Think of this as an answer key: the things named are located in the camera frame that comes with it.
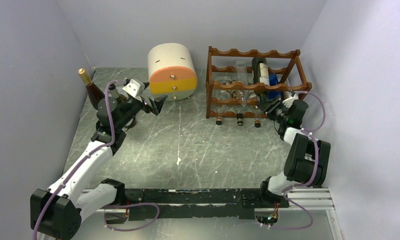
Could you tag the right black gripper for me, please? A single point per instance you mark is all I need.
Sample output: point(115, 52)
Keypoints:
point(270, 110)

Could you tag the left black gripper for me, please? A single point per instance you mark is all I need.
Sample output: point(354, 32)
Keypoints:
point(156, 105)

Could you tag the dark wine bottle white label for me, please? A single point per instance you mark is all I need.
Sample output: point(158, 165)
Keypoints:
point(260, 75)

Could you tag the clear glass bottle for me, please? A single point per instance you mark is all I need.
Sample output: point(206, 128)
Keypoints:
point(242, 76)

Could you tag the dark gold-capped wine bottle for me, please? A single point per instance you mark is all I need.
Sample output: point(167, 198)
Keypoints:
point(94, 93)

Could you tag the dark green labelled wine bottle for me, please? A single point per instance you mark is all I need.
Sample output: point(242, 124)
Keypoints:
point(120, 98)

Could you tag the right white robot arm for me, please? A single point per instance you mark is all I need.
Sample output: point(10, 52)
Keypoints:
point(308, 157)

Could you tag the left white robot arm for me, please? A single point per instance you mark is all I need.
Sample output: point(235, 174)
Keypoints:
point(59, 210)

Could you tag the bottom dark bottle middle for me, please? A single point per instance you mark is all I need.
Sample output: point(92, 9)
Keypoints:
point(239, 119)

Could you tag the brown wooden wine rack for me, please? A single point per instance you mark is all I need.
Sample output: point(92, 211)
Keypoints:
point(211, 84)

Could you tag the white round drawer cabinet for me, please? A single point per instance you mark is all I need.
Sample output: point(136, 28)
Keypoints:
point(171, 72)

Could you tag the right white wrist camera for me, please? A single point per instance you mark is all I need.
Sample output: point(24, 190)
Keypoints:
point(289, 100)

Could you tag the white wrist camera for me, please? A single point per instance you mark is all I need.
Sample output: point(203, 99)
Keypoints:
point(134, 87)
point(289, 100)

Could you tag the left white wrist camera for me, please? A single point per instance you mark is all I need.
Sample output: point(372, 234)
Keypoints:
point(134, 87)

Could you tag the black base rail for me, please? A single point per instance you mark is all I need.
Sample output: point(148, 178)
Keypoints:
point(200, 203)

